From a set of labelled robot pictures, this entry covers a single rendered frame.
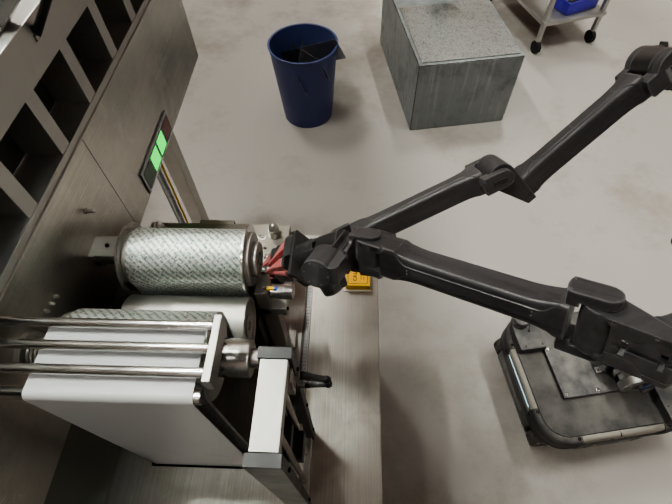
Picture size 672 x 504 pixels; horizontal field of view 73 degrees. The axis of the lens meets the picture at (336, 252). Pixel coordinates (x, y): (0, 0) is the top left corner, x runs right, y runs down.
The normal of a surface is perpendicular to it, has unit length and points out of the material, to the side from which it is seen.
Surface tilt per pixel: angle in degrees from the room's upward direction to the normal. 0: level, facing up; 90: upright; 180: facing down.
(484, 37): 0
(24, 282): 90
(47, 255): 90
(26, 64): 90
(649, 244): 0
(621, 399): 0
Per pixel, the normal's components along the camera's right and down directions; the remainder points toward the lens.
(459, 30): -0.02, -0.56
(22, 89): 1.00, 0.02
